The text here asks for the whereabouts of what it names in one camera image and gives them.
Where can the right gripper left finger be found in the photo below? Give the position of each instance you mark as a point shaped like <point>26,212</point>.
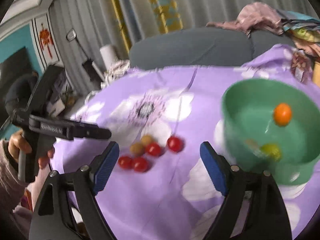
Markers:
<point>53,218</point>

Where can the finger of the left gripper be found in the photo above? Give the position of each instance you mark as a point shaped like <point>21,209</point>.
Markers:
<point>76,129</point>

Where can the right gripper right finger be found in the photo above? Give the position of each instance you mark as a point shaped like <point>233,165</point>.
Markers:
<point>267,216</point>

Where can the green tomato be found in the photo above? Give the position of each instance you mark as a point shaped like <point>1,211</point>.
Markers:
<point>272,151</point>

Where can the yellow-brown longan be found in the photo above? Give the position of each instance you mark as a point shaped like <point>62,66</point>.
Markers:
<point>137,149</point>
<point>146,140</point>

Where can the green plastic bowl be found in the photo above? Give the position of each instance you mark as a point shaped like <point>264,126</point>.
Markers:
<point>247,109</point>

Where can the orange mandarin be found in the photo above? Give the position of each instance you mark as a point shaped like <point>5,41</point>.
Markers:
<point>282,114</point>

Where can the red tomato with stem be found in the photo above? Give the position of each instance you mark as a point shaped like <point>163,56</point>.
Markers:
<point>175,144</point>

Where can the person left hand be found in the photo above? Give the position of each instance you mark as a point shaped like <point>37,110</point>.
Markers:
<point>17,143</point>

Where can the black phone tripod stand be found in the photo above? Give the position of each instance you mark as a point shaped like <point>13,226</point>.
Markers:
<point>93,71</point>

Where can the red chinese knot decoration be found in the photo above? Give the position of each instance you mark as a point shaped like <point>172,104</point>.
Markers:
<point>45,39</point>

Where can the white paper roll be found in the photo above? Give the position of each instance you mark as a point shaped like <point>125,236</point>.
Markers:
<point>109,56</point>

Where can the purple floral tablecloth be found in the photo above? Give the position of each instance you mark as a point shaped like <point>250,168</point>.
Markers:
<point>175,198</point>

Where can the yellow bottle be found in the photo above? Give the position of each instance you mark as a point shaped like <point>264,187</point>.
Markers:
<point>316,74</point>

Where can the dried fruit snack box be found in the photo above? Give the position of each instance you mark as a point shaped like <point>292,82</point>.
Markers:
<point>301,67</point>

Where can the grey sofa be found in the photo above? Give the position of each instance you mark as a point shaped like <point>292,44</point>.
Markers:
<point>206,46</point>

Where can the yellow patterned curtain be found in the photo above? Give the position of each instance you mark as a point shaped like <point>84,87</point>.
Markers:
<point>166,15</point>

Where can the stack of folded clothes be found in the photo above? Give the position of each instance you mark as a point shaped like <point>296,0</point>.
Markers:
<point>302,29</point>

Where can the pink crumpled cloth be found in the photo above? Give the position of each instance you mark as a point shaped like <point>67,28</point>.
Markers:
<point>254,16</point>

